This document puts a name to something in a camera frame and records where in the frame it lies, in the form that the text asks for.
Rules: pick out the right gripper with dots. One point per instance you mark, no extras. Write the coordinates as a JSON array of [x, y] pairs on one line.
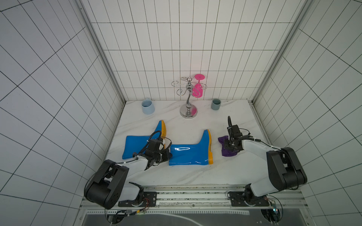
[[232, 133]]

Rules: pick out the pink wine glass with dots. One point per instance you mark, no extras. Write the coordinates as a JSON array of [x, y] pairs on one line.
[[197, 91]]

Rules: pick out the light blue mug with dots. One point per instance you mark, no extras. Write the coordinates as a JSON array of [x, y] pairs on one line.
[[148, 107]]

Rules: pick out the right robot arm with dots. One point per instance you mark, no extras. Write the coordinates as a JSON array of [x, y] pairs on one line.
[[284, 168]]

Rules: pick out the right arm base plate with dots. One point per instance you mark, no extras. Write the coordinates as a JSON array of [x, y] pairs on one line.
[[245, 199]]

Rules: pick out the purple cloth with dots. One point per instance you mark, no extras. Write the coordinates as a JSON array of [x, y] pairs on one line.
[[225, 151]]

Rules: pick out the grey-green mug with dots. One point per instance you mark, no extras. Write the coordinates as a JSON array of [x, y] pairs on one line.
[[216, 104]]

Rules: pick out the aluminium mounting rail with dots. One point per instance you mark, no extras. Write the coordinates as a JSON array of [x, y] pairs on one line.
[[209, 197]]

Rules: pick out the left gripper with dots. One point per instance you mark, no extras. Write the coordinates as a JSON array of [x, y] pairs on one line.
[[166, 153]]

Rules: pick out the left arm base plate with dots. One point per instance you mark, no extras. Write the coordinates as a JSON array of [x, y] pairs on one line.
[[144, 199]]

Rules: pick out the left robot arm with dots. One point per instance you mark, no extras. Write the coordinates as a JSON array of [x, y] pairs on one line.
[[112, 184]]

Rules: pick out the blue rubber boot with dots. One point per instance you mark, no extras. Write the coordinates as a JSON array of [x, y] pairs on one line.
[[133, 144], [196, 154]]

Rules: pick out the chrome glass holder stand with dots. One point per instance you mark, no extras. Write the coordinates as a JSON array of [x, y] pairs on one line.
[[186, 84]]

